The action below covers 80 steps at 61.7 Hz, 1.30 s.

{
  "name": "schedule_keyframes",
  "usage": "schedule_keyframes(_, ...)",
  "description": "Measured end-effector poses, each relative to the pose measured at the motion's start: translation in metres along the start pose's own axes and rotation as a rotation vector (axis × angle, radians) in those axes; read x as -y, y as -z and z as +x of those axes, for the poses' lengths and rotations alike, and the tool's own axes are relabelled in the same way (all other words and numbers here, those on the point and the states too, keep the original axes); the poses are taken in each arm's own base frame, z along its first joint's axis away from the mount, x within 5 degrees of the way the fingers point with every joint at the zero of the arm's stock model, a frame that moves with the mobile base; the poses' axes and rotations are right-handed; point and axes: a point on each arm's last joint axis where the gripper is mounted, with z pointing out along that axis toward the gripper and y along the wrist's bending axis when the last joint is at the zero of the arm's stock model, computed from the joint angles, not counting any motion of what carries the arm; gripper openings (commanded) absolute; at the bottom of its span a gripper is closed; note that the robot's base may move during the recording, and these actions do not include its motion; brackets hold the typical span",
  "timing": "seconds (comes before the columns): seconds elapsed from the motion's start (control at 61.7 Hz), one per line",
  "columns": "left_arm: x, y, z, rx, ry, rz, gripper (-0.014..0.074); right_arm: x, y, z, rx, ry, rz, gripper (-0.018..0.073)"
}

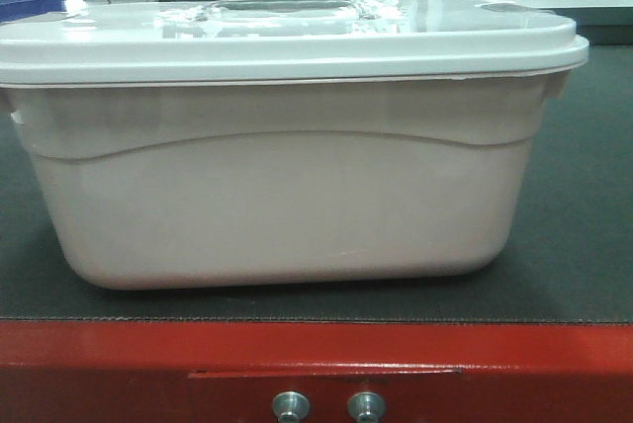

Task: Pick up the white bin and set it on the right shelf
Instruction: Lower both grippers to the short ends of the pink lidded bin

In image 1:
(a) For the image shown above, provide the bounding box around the white plastic bin with lid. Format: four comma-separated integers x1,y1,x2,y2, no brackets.
1,0,589,290

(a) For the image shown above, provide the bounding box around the blue bin at left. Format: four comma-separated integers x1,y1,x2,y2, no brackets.
0,0,65,23

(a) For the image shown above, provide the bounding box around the left silver bolt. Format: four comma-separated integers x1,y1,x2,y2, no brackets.
271,390,311,423

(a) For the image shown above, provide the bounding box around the silver bolt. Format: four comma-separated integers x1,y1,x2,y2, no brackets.
271,390,311,423
347,391,387,423

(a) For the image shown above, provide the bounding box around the right silver bolt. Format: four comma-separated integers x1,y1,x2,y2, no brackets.
347,391,387,423

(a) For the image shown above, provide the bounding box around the dark green table mat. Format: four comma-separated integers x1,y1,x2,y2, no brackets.
1,45,632,324

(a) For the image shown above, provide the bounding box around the red metal cart frame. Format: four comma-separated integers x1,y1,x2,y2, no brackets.
1,320,632,422

